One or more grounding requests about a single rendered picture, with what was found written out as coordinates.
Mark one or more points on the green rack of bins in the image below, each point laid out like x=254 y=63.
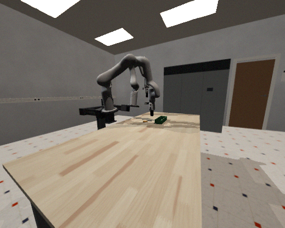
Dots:
x=160 y=119

